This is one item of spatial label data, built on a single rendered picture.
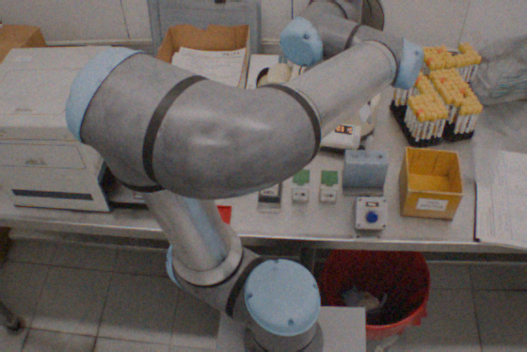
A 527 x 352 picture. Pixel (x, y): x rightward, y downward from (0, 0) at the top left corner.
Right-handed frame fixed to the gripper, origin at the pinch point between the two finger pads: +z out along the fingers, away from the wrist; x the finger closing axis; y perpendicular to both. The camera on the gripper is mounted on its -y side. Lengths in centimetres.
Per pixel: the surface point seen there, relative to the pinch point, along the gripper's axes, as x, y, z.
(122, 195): -46, 22, 15
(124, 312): -75, 20, 106
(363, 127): 5.0, -14.1, 16.3
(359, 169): 6.4, 2.6, 13.3
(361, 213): 9.2, 13.8, 14.1
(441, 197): 26.4, 6.1, 12.8
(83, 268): -101, 8, 106
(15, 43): -97, -11, 1
